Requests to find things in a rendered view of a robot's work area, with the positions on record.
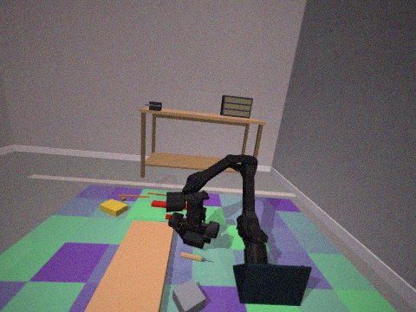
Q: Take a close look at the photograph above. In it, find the wooden-handled awl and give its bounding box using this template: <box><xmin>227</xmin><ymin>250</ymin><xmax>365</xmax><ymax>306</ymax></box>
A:
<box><xmin>180</xmin><ymin>252</ymin><xmax>213</xmax><ymax>262</ymax></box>

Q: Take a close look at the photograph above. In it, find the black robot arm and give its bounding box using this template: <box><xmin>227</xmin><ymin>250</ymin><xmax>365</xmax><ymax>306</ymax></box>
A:
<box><xmin>166</xmin><ymin>154</ymin><xmax>270</xmax><ymax>264</ymax></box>

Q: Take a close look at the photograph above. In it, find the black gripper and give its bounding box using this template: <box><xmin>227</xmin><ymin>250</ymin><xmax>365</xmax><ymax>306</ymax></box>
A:
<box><xmin>168</xmin><ymin>211</ymin><xmax>220</xmax><ymax>245</ymax></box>

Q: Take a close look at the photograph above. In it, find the red long flat block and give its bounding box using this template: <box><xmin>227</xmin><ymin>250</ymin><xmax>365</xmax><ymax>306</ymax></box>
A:
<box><xmin>151</xmin><ymin>200</ymin><xmax>187</xmax><ymax>210</ymax></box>

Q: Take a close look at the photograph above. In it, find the orange panel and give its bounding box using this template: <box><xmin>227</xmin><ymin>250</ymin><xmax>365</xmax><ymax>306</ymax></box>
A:
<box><xmin>84</xmin><ymin>220</ymin><xmax>174</xmax><ymax>312</ymax></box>

